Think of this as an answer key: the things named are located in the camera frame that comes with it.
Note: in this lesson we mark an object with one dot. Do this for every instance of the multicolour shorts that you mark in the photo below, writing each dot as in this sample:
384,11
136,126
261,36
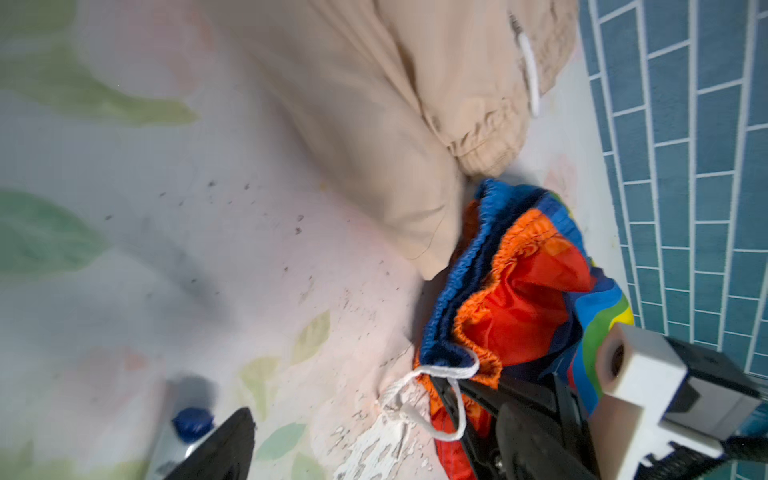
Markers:
522,299

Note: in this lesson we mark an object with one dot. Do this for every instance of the blue marker pen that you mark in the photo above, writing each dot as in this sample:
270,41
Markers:
178,439

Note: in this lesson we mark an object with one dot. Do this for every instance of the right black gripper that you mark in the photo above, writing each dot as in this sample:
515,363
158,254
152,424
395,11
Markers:
538,430

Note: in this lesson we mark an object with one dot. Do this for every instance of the beige shorts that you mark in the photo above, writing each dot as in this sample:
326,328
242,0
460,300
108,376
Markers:
400,102

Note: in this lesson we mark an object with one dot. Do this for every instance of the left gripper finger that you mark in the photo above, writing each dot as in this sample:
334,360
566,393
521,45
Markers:
226,453

